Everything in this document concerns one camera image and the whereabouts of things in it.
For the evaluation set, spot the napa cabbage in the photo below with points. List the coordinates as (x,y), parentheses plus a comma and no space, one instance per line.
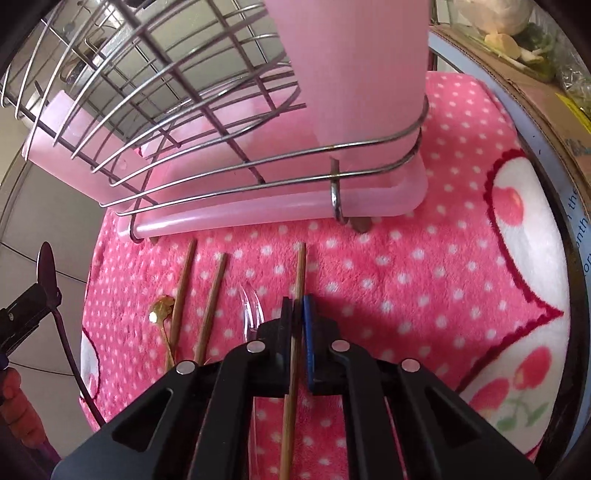
(489,14)

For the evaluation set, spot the gold metal spoon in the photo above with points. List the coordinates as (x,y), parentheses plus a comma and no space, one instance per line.
(161,307)

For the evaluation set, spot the clear plastic bowl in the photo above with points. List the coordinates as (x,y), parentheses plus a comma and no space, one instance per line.
(535,60)

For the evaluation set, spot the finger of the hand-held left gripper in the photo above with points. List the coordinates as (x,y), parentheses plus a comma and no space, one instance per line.
(32,309)

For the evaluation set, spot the dark wooden chopstick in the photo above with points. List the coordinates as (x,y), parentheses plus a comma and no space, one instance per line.
(184,286)
(212,300)

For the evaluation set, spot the grey kitchen base cabinets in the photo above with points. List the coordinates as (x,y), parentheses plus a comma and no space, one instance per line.
(194,41)

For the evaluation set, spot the cardboard box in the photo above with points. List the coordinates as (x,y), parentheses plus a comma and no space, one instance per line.
(521,101)

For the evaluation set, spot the light bamboo chopstick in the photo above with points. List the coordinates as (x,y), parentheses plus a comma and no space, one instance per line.
(300,272)

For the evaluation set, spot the pink plastic drip tray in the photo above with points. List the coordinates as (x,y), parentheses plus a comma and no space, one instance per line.
(231,217)

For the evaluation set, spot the dark metal spoon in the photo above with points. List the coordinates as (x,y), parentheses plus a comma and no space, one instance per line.
(46,267)

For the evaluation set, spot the plastic bag of greens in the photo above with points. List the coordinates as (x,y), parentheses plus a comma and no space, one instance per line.
(575,83)

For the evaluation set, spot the clear plastic fork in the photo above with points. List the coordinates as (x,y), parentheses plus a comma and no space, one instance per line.
(253,318)

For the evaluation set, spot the person's left hand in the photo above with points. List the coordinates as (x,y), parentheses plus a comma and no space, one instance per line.
(18,406)

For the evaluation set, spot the ginger piece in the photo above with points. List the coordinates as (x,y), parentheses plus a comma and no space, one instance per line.
(503,44)

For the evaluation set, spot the pink polka dot blanket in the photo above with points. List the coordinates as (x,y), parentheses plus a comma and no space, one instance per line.
(415,258)

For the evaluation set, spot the pink plastic utensil holder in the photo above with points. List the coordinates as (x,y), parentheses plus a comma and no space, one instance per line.
(360,69)

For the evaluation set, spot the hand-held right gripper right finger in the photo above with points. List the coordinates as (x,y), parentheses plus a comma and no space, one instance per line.
(308,341)

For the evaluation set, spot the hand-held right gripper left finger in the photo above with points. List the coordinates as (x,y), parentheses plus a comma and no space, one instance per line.
(287,332)

